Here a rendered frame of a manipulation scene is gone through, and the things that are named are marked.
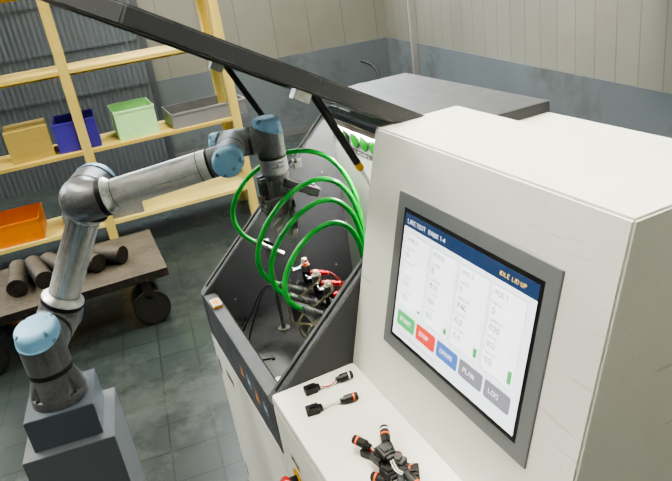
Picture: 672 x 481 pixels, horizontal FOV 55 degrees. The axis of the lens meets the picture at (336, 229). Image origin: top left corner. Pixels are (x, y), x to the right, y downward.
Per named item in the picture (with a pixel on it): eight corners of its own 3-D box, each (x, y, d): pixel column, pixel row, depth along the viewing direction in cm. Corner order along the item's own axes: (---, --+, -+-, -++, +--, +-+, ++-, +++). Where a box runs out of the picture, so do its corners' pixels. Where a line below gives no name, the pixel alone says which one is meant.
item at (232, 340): (213, 336, 216) (203, 295, 210) (226, 332, 217) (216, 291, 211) (278, 446, 163) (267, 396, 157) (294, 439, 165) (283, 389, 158)
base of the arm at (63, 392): (29, 419, 170) (16, 389, 166) (35, 387, 183) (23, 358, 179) (87, 402, 173) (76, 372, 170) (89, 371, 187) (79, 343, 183)
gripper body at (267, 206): (261, 214, 180) (253, 173, 175) (289, 206, 183) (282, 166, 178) (271, 222, 173) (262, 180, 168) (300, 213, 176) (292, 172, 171)
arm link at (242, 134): (204, 140, 161) (248, 133, 161) (208, 129, 171) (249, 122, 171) (211, 169, 164) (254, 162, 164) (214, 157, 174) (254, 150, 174)
